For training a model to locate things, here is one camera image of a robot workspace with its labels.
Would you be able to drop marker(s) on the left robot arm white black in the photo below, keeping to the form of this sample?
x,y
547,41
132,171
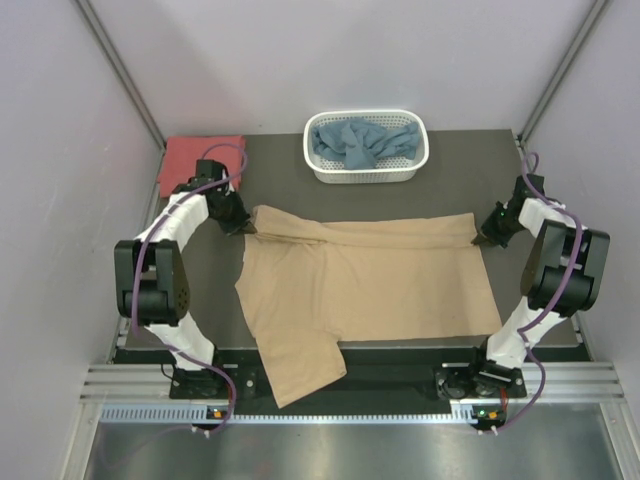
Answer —
x,y
152,288

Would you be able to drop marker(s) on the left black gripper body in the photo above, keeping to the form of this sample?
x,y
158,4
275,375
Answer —
x,y
232,214

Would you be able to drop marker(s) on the white slotted cable duct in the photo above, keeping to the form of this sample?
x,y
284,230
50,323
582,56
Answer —
x,y
209,415

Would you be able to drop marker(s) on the left aluminium corner post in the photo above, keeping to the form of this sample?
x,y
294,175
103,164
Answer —
x,y
104,42

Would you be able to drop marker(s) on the crumpled blue t shirt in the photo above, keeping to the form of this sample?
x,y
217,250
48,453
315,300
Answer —
x,y
359,144

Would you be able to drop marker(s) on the white perforated plastic basket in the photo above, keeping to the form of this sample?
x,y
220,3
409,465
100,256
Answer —
x,y
390,170

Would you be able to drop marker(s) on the aluminium corner post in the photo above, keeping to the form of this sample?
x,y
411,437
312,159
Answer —
x,y
588,25
104,42

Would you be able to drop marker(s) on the right aluminium corner post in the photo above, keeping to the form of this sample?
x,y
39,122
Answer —
x,y
588,25

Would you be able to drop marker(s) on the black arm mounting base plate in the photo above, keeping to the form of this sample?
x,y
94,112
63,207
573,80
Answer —
x,y
378,381

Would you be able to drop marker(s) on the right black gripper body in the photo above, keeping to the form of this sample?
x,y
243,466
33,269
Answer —
x,y
498,227

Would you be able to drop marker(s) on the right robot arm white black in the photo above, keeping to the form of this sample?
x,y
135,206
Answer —
x,y
562,276

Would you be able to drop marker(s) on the folded red t shirt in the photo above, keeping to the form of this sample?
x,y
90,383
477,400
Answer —
x,y
183,152

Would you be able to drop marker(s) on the beige t shirt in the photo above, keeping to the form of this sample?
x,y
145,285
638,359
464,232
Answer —
x,y
306,287

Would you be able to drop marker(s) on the aluminium front frame rail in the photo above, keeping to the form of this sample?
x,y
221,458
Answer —
x,y
566,382

